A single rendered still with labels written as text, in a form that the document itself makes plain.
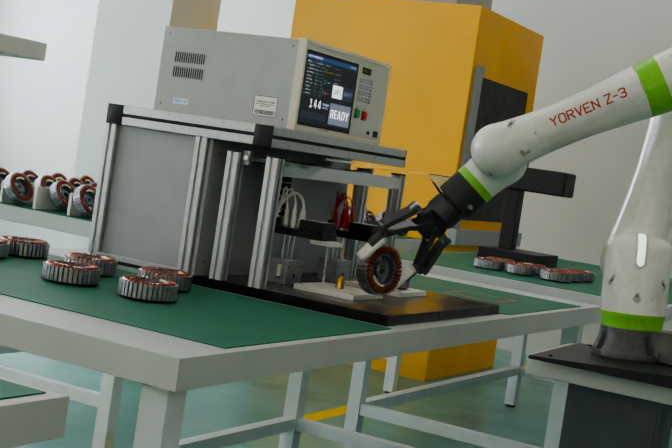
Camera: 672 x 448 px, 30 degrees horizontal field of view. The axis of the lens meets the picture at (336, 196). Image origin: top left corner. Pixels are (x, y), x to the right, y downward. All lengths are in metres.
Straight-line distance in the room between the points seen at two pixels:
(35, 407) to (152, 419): 0.48
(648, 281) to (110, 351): 1.11
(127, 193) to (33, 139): 7.58
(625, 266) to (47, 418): 1.37
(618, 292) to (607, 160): 5.61
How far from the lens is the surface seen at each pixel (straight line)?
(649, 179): 2.71
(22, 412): 1.45
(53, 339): 1.98
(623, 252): 2.53
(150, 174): 2.83
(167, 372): 1.85
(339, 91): 2.94
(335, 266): 3.04
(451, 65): 6.52
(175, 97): 2.96
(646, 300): 2.53
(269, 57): 2.83
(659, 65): 2.55
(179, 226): 2.78
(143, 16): 6.91
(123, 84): 6.93
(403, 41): 6.65
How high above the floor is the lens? 1.07
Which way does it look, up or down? 2 degrees down
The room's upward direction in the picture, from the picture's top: 9 degrees clockwise
